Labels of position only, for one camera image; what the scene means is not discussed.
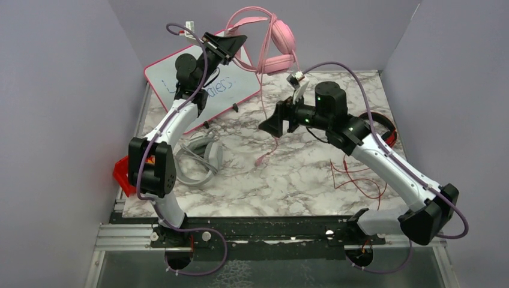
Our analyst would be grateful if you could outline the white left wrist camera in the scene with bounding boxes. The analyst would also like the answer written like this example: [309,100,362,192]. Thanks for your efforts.
[179,20,203,46]

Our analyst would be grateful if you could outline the red plastic bin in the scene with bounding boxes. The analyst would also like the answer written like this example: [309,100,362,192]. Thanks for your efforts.
[112,155,136,197]

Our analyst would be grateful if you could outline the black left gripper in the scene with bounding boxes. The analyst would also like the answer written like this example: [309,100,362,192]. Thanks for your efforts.
[195,32,245,88]

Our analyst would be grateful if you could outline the red black headphones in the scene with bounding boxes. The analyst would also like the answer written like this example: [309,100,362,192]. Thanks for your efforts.
[371,112,398,148]

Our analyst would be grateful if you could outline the grey headphone cable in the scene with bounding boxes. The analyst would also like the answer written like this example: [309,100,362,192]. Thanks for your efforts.
[181,137,220,176]

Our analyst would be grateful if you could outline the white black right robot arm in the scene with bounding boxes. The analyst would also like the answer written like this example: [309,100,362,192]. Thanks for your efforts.
[258,81,459,245]

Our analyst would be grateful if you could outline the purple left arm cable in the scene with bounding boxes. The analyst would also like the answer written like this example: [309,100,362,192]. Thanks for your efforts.
[135,23,229,278]

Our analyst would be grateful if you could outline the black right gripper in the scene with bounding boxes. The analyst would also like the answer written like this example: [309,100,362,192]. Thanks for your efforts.
[258,88,331,138]

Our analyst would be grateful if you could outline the pink headphones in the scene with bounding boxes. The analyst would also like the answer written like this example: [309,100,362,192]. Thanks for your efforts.
[224,6,300,75]

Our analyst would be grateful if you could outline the grey white headphones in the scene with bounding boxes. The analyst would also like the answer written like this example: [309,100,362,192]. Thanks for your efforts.
[174,134,223,187]

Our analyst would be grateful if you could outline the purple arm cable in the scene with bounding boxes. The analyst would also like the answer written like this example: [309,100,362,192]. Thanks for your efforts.
[135,23,229,278]
[302,61,470,275]

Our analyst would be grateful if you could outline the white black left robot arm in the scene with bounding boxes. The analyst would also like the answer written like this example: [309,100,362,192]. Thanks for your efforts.
[127,32,247,247]

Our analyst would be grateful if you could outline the red headphone cable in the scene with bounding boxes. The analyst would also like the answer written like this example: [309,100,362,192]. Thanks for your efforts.
[330,157,387,211]

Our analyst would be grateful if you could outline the black metal base rail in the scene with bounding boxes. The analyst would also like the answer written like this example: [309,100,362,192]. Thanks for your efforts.
[109,211,428,263]

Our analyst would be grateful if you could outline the pink headphone cable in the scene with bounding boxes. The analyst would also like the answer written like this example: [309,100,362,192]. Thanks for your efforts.
[254,5,303,168]

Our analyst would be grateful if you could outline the pink framed whiteboard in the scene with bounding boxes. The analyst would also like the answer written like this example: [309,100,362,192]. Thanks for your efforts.
[144,45,261,134]

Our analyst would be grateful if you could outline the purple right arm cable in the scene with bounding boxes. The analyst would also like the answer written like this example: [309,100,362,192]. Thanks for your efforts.
[302,61,470,275]

